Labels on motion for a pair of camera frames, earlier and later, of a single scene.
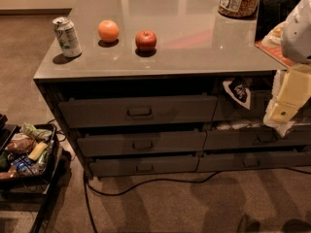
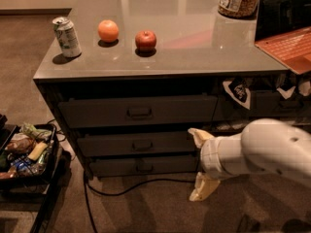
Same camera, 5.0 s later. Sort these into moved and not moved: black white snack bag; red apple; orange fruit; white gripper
Moved: white gripper
Not moved: red apple; black white snack bag; orange fruit
